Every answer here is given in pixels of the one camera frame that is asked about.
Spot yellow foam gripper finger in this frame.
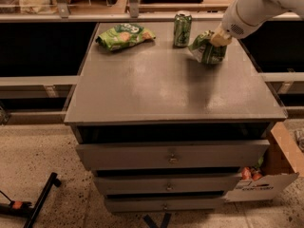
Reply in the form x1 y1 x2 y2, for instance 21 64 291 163
210 24 232 47

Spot cardboard box with snacks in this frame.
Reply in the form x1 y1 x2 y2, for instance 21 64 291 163
225 123 304 202

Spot bottom grey drawer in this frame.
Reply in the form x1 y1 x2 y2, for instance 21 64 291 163
104 197 224 213

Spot metal railing frame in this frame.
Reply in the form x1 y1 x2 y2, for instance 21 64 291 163
0 0 304 24

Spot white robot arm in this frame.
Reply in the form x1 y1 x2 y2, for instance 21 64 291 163
210 0 304 47

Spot green soda can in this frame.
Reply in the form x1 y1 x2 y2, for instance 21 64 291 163
174 10 192 48

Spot grey drawer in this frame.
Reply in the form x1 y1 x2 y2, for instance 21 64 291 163
76 140 269 170
94 174 240 195
104 197 224 213

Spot top grey drawer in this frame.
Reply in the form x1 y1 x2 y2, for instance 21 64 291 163
76 140 269 170

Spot green jalapeno chip bag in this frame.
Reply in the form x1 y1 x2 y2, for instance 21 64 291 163
188 30 227 65

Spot middle grey drawer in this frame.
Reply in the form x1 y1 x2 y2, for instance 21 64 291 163
94 174 240 195

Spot orange snack packs in box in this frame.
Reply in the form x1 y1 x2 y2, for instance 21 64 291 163
241 167 262 181

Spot green snack bag with crackers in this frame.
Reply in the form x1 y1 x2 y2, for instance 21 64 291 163
95 23 156 51

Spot black tripod stand leg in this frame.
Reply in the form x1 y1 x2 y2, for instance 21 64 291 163
0 172 61 228

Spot grey drawer cabinet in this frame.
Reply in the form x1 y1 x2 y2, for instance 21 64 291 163
66 22 285 202

